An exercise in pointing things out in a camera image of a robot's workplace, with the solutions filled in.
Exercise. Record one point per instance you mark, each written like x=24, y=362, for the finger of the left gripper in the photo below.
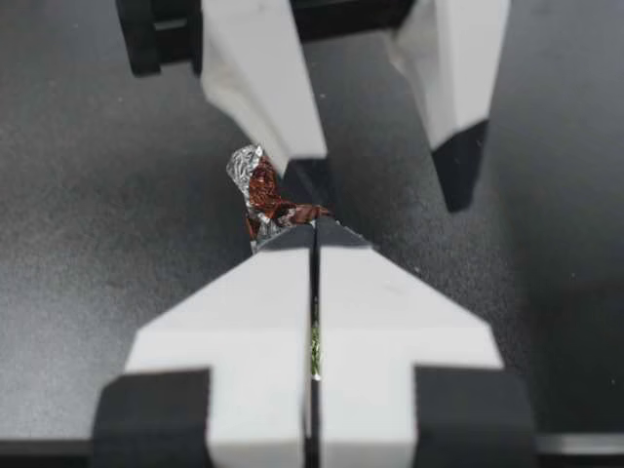
x=458, y=88

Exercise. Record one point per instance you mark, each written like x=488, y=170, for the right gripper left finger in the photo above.
x=253, y=341

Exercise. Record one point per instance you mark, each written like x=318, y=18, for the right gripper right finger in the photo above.
x=380, y=341

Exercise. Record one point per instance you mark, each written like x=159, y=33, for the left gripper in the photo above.
x=161, y=34

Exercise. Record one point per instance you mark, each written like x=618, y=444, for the foil-wrapped candy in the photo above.
x=261, y=190

